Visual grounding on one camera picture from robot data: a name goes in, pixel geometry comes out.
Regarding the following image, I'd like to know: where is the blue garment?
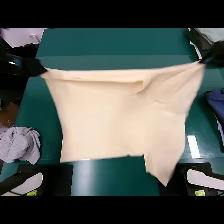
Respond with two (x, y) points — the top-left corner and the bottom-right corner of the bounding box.
(204, 87), (224, 125)

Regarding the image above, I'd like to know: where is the grey garment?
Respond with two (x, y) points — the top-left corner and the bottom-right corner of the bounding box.
(0, 125), (42, 166)

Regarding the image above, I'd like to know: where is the cream T-shirt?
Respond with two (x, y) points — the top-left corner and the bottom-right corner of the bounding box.
(40, 61), (207, 188)

